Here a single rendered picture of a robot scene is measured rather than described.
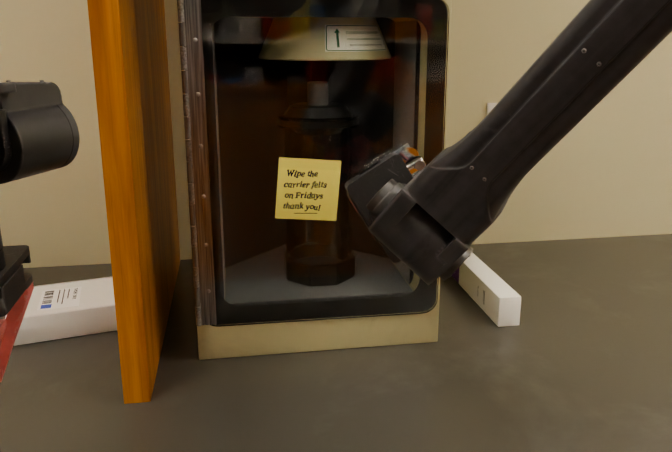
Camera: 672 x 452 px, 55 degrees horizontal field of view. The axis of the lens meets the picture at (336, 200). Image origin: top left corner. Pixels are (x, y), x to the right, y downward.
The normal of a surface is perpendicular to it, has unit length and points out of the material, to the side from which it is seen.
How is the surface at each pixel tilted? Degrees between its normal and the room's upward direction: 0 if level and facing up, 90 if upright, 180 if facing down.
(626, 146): 90
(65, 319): 90
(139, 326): 90
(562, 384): 0
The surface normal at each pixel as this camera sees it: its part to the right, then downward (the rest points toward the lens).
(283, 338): 0.16, 0.25
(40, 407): 0.00, -0.97
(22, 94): 0.94, 0.03
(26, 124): 0.77, -0.47
